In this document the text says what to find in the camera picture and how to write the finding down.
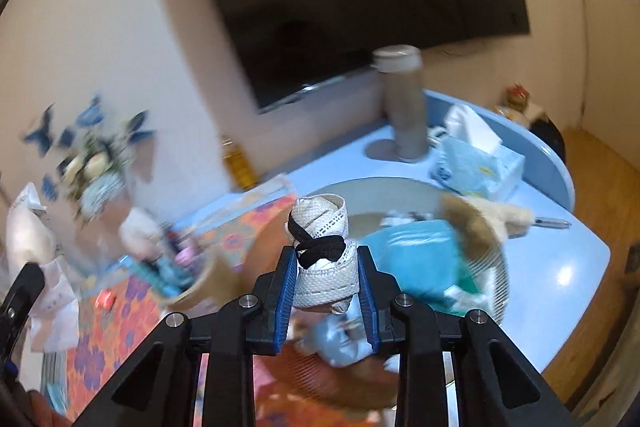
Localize teal packet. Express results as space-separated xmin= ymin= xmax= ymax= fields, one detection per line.
xmin=360 ymin=219 xmax=473 ymax=303

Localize black bag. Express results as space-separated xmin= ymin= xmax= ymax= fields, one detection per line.
xmin=530 ymin=119 xmax=566 ymax=160

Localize clear plastic bag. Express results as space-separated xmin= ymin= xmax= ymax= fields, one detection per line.
xmin=27 ymin=257 xmax=81 ymax=353

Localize light blue fluffy scrunchie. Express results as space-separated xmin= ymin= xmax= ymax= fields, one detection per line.
xmin=300 ymin=302 xmax=401 ymax=368

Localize grey thermos bottle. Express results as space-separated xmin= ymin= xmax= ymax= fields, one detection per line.
xmin=372 ymin=46 xmax=431 ymax=162

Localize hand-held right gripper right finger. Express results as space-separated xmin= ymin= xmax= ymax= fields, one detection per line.
xmin=356 ymin=246 xmax=576 ymax=427

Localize light blue tissue box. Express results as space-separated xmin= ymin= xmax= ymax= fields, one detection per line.
xmin=430 ymin=104 xmax=526 ymax=202

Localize amber glass bottle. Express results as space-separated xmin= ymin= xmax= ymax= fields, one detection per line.
xmin=220 ymin=134 xmax=258 ymax=190

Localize artificial flower bouquet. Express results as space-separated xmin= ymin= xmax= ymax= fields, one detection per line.
xmin=22 ymin=94 xmax=153 ymax=220

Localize woven basket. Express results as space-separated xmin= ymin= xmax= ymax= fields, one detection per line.
xmin=162 ymin=177 xmax=511 ymax=410

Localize floral tablecloth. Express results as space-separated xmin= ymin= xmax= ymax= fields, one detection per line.
xmin=42 ymin=174 xmax=298 ymax=427

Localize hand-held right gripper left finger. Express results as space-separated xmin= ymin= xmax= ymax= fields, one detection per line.
xmin=72 ymin=246 xmax=298 ymax=427

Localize white plush toy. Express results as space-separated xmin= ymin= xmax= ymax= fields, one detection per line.
xmin=120 ymin=207 xmax=166 ymax=258

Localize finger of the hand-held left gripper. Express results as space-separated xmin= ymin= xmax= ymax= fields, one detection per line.
xmin=0 ymin=262 xmax=46 ymax=375

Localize brown plush toy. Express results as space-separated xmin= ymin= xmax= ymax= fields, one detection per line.
xmin=440 ymin=194 xmax=536 ymax=253

